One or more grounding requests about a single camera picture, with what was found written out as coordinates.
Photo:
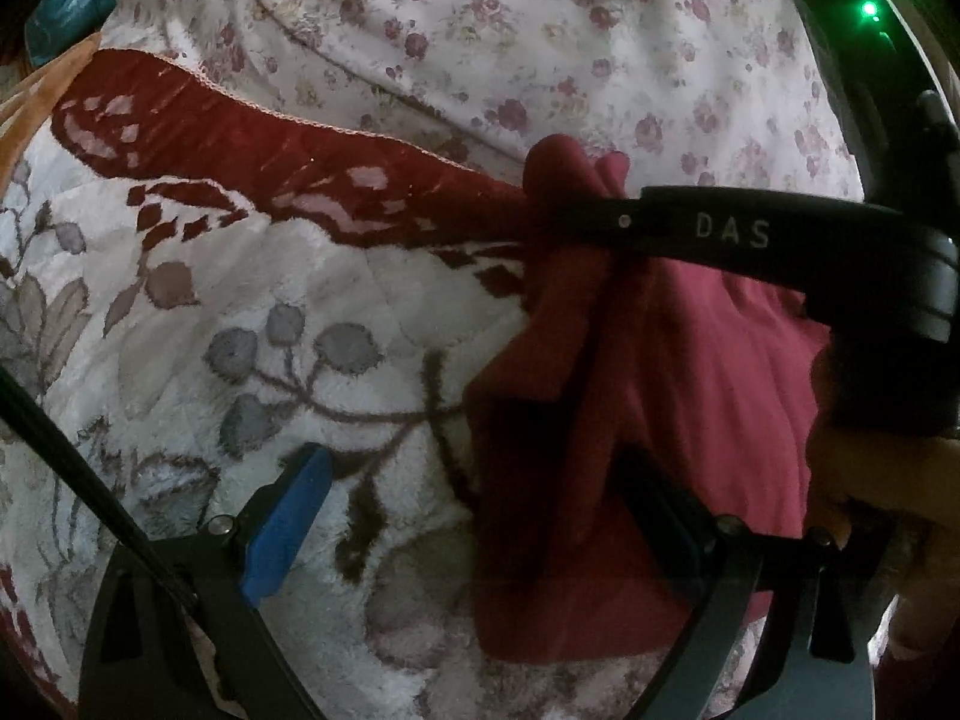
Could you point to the teal packet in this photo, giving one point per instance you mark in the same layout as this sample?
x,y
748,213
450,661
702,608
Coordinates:
x,y
71,0

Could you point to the red and white fleece blanket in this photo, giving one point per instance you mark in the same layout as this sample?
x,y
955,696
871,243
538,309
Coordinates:
x,y
225,277

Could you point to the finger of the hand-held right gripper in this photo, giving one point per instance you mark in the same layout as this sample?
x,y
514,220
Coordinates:
x,y
750,232

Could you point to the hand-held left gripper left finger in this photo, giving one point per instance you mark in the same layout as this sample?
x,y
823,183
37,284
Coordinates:
x,y
289,517

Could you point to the orange cloth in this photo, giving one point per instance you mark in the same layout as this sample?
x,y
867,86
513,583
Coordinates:
x,y
45,105

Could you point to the dark red shirt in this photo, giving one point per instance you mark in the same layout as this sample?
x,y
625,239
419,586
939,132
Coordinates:
x,y
712,390

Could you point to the white floral bed sheet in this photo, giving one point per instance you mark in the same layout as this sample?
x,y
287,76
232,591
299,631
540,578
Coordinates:
x,y
525,37

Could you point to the person's right hand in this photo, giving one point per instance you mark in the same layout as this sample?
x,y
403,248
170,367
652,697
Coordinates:
x,y
892,480

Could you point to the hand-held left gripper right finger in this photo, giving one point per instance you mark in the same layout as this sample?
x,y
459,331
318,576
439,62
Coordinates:
x,y
667,517

